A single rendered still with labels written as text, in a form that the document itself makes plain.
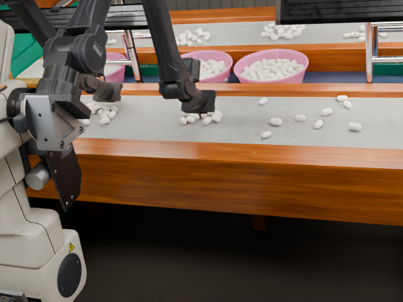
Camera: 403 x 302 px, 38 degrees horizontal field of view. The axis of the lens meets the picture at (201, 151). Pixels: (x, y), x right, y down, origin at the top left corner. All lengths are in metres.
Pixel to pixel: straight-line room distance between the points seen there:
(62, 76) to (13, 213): 0.34
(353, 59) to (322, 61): 0.11
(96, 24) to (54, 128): 0.25
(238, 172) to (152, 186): 0.29
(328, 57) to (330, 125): 0.50
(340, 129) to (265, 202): 0.31
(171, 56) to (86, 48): 0.41
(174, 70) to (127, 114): 0.53
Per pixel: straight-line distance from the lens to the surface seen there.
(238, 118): 1.89
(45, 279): 1.40
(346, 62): 2.26
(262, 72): 2.17
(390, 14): 1.69
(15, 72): 2.51
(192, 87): 1.60
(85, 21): 1.24
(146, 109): 2.05
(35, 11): 1.77
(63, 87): 1.15
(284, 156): 1.63
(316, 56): 2.26
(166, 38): 1.53
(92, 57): 1.20
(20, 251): 1.37
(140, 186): 1.81
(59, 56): 1.19
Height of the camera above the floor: 1.66
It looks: 32 degrees down
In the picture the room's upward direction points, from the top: 10 degrees counter-clockwise
